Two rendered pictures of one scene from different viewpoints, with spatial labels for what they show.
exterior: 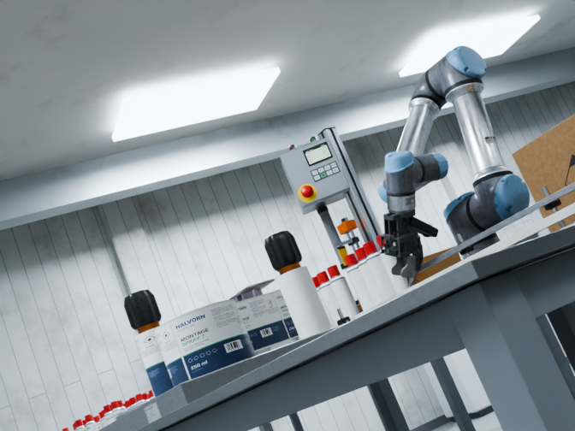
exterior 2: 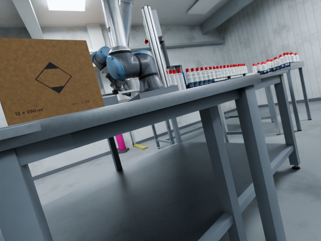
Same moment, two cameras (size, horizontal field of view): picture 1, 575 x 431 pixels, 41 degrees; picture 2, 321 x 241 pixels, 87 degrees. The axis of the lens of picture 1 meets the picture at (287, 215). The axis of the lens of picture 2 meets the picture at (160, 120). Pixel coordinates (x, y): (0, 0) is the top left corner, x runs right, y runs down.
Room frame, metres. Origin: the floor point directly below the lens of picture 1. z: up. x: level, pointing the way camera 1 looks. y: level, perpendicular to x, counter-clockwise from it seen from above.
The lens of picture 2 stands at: (2.27, -1.46, 0.80)
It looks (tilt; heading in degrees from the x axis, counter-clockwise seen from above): 4 degrees down; 90
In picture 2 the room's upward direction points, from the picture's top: 14 degrees counter-clockwise
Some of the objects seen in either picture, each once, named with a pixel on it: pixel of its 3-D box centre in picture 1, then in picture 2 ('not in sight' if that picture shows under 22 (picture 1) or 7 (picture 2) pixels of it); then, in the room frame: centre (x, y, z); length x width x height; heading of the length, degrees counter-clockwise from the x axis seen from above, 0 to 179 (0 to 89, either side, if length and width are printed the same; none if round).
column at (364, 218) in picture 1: (367, 225); (157, 54); (2.36, -0.22, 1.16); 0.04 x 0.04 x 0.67; 37
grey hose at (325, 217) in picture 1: (334, 238); (165, 54); (2.43, -0.11, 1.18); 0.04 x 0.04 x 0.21
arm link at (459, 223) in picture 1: (468, 218); (144, 64); (2.25, -0.49, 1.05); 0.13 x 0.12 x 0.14; 36
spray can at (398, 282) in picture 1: (395, 268); (133, 87); (2.13, -0.22, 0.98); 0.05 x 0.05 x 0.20
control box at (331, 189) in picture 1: (316, 175); (152, 29); (2.38, -0.13, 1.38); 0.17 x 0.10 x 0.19; 92
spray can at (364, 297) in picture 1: (362, 286); not in sight; (2.25, -0.12, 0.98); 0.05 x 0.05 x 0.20
